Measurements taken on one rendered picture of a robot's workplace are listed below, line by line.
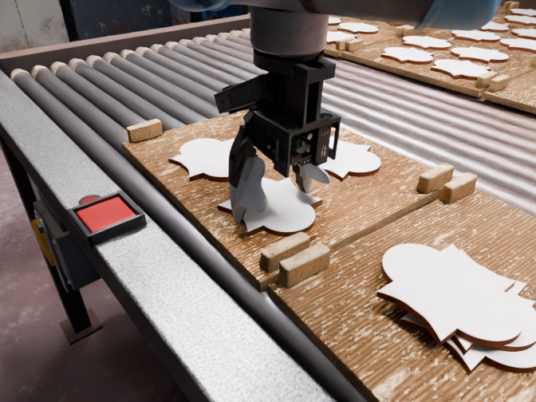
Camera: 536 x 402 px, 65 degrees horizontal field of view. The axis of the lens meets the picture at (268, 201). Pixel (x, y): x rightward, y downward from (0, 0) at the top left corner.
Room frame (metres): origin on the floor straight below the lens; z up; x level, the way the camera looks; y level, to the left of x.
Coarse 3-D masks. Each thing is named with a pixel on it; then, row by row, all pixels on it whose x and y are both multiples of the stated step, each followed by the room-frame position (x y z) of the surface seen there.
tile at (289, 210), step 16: (272, 192) 0.48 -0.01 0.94; (288, 192) 0.48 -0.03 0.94; (224, 208) 0.45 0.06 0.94; (272, 208) 0.44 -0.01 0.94; (288, 208) 0.44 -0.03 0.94; (304, 208) 0.44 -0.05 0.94; (256, 224) 0.41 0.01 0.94; (272, 224) 0.41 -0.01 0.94; (288, 224) 0.41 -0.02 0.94; (304, 224) 0.41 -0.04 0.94
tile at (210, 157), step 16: (192, 144) 0.63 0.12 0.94; (208, 144) 0.63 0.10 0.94; (224, 144) 0.63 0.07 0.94; (176, 160) 0.57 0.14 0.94; (192, 160) 0.57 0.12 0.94; (208, 160) 0.57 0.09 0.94; (224, 160) 0.57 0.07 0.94; (192, 176) 0.53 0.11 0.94; (208, 176) 0.53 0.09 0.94; (224, 176) 0.53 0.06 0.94
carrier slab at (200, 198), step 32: (192, 128) 0.71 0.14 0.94; (224, 128) 0.71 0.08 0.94; (160, 160) 0.59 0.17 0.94; (384, 160) 0.59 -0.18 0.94; (192, 192) 0.50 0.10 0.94; (224, 192) 0.50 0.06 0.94; (320, 192) 0.50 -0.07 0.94; (352, 192) 0.50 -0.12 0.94; (384, 192) 0.50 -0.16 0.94; (416, 192) 0.50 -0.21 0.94; (224, 224) 0.42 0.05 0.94; (320, 224) 0.42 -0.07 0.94; (352, 224) 0.42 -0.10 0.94; (384, 224) 0.44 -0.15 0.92; (256, 256) 0.36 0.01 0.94
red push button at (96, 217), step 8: (112, 200) 0.49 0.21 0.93; (120, 200) 0.49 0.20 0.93; (88, 208) 0.47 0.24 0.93; (96, 208) 0.47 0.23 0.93; (104, 208) 0.47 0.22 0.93; (112, 208) 0.47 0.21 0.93; (120, 208) 0.47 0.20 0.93; (128, 208) 0.47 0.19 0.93; (80, 216) 0.45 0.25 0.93; (88, 216) 0.45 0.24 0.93; (96, 216) 0.45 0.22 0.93; (104, 216) 0.45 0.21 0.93; (112, 216) 0.45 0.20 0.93; (120, 216) 0.45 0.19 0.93; (128, 216) 0.45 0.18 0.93; (88, 224) 0.43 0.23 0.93; (96, 224) 0.43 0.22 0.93; (104, 224) 0.43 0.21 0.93
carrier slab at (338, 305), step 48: (480, 192) 0.50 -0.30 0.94; (384, 240) 0.39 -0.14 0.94; (432, 240) 0.39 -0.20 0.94; (480, 240) 0.39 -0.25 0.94; (528, 240) 0.39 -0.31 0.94; (288, 288) 0.31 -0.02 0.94; (336, 288) 0.31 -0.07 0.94; (528, 288) 0.31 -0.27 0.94; (336, 336) 0.25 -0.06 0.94; (384, 336) 0.25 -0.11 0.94; (384, 384) 0.20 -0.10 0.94; (432, 384) 0.20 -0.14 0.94; (480, 384) 0.20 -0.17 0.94; (528, 384) 0.20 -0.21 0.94
